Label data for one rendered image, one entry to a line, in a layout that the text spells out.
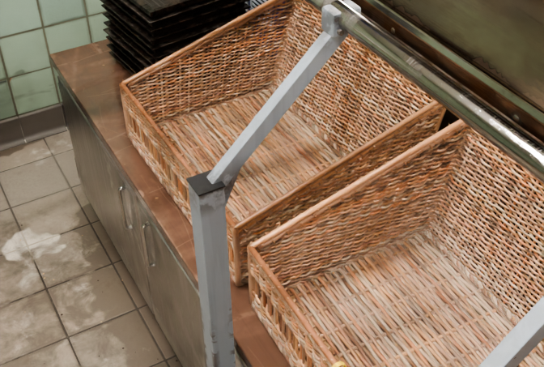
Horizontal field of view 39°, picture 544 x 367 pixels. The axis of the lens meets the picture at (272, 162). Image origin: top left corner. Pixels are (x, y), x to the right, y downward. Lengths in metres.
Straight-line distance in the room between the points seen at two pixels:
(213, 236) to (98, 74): 1.01
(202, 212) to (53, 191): 1.57
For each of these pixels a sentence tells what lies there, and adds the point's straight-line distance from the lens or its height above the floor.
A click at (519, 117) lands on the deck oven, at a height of 0.88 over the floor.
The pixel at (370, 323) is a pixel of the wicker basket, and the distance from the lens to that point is 1.39.
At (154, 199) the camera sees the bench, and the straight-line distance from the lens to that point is 1.65.
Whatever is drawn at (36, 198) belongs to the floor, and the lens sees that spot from 2.64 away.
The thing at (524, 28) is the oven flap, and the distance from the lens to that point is 1.35.
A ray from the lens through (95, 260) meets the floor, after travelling 2.38.
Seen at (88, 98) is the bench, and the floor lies 0.58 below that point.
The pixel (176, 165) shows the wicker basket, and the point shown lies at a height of 0.70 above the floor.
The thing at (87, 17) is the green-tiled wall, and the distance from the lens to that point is 2.76.
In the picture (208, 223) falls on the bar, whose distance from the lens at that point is 1.13.
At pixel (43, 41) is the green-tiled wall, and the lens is 2.75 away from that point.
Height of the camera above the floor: 1.66
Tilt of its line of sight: 39 degrees down
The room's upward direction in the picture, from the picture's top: 1 degrees counter-clockwise
